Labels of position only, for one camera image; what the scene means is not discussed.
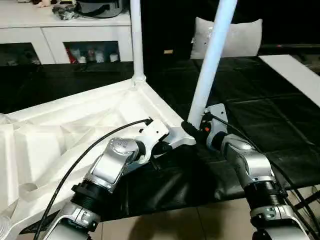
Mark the white plastic table leg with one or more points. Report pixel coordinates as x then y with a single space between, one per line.
212 62
137 37
5 227
2 118

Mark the grey cushion with metal fittings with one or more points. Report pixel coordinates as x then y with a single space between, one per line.
245 37

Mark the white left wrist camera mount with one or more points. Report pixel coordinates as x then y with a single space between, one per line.
152 132

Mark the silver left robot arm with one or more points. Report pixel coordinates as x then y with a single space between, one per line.
110 165

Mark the black table mat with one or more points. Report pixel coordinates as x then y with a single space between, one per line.
262 100

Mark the white glass-door cabinet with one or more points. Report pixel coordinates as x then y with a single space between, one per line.
37 32

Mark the black bar with red light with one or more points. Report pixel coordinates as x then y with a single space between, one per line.
295 46

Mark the beige plush toy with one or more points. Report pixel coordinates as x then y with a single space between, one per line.
45 2

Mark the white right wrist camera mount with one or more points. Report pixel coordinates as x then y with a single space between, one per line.
217 112

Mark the black metal table leg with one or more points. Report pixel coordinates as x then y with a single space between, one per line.
308 198

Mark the white plastic table top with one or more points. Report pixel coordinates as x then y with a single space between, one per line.
62 120

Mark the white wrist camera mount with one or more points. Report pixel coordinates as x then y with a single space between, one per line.
152 132
217 112

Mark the white flat board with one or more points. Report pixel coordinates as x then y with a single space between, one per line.
292 72

